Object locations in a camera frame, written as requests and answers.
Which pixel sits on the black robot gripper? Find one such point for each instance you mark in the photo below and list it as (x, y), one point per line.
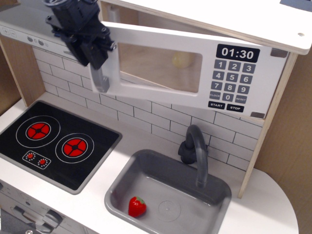
(79, 19)

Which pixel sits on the grey microwave door handle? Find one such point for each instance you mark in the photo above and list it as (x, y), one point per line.
(100, 82)

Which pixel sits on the dark grey toy faucet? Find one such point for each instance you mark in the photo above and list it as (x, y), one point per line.
(194, 149)

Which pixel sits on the white wooden microwave cabinet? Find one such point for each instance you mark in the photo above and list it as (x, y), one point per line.
(278, 24)

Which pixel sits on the black toy induction stove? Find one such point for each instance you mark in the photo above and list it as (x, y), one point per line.
(57, 146)

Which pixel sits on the yellow toy potato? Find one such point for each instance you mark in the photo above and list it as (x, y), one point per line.
(182, 59)

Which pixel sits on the grey toy oven door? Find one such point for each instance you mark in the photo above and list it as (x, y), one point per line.
(36, 214)

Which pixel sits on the grey toy range hood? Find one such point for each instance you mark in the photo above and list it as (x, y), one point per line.
(25, 22)

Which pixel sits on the white toy microwave door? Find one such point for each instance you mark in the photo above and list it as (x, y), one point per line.
(227, 74)

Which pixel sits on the red toy strawberry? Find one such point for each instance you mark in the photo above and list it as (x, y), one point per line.
(136, 207)

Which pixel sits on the grey toy sink basin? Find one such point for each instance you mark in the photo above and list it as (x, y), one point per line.
(175, 205)

